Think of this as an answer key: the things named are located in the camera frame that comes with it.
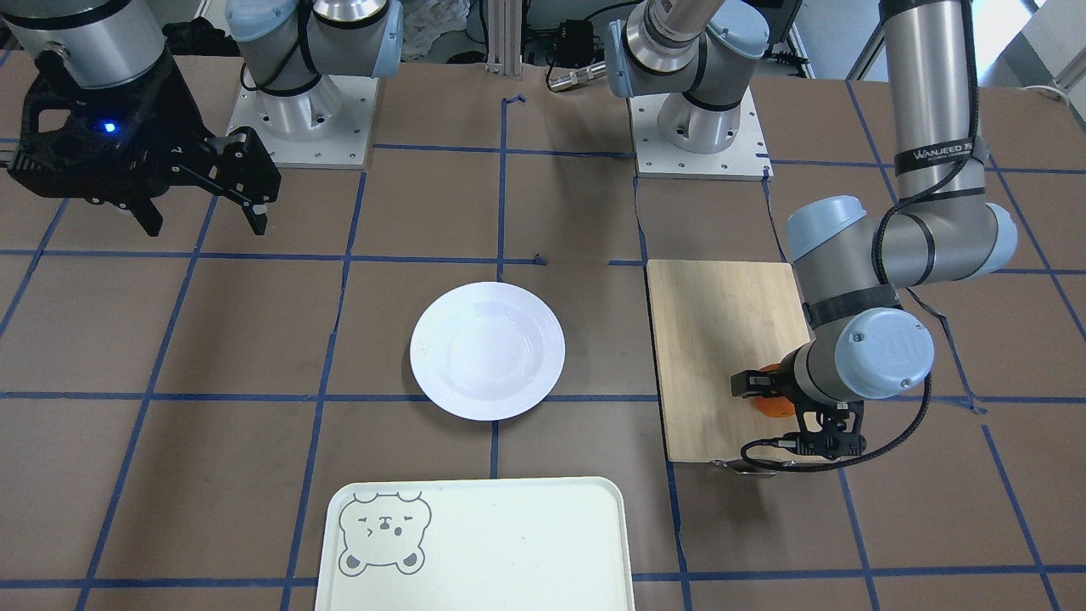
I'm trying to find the bamboo cutting board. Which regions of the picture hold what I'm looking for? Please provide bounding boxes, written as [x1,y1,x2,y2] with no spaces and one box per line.
[647,259,810,476]

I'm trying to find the white round plate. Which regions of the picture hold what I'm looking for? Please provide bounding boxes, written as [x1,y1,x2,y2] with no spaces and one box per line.
[411,282,566,421]

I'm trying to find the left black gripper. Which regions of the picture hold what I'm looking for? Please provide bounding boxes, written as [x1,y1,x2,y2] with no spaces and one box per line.
[731,368,866,463]

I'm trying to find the orange mandarin fruit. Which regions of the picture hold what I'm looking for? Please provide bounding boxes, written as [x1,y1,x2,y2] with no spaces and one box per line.
[753,362,796,418]

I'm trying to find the cream bear-print tray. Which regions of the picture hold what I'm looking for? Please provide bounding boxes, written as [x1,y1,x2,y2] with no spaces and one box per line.
[315,476,635,610]

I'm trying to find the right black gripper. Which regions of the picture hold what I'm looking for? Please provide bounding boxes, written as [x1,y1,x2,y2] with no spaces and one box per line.
[8,51,282,237]

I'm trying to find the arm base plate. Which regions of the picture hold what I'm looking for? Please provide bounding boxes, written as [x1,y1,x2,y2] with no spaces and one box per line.
[228,75,383,169]
[629,89,775,181]

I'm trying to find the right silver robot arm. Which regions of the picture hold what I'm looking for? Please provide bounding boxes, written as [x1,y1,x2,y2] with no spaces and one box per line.
[3,1,404,237]

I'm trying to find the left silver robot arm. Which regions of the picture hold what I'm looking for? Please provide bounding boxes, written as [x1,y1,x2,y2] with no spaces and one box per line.
[647,1,1019,473]

